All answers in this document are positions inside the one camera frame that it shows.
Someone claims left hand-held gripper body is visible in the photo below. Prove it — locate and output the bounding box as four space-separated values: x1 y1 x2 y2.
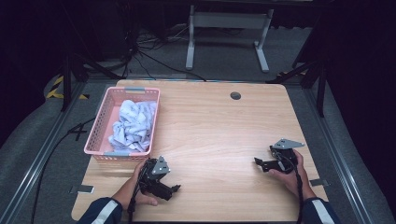
137 155 174 202

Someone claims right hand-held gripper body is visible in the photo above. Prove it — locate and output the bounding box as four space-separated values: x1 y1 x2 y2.
268 138 305 175

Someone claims white patterned towel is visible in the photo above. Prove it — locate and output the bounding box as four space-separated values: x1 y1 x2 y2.
107 99 158 153

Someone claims pink perforated plastic basket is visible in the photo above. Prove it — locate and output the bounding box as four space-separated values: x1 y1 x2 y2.
83 86 162 162

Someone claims person's right hand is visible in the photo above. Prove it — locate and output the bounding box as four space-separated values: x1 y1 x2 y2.
268 148 316 200

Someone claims person's left hand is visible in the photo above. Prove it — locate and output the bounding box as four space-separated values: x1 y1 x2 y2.
128 158 159 207

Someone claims black tripod stand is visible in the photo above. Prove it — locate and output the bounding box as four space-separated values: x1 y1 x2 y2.
265 59 328 119
60 52 125 112

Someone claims yellow black hazard tape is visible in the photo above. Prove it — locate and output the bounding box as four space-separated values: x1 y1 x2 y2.
46 75 91 101

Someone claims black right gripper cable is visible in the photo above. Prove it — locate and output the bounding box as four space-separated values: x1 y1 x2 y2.
275 152 305 224

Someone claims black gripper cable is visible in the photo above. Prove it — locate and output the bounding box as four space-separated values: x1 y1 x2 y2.
126 161 149 223
275 152 305 224

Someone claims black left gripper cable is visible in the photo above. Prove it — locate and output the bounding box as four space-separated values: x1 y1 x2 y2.
126 161 149 223

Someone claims grey metal table bracket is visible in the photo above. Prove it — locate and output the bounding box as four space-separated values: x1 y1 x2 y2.
309 178 330 188
68 184 95 195

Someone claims aluminium floor rail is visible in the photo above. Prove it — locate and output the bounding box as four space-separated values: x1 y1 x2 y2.
0 81 87 224
303 88 375 224

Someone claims black floor cable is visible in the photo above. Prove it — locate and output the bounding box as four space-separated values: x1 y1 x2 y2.
30 116 97 224

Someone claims bundle of black cables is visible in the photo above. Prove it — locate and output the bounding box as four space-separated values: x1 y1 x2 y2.
120 24 208 82

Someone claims grey metal desk frame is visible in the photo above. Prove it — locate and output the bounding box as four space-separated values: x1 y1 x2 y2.
185 4 275 74

